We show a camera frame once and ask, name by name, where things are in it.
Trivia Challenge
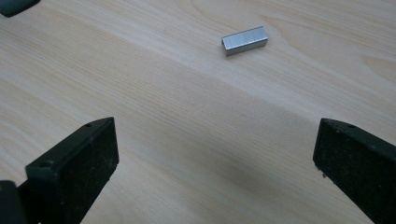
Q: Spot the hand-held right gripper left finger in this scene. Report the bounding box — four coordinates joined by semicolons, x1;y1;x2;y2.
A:
18;117;120;224

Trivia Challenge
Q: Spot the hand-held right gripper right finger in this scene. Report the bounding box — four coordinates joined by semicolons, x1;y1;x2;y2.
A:
312;118;396;224

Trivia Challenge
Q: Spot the silver staple strip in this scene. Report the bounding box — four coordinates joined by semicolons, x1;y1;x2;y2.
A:
220;25;269;58

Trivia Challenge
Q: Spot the black stapler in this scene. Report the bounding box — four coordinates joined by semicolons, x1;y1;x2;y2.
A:
0;0;41;19

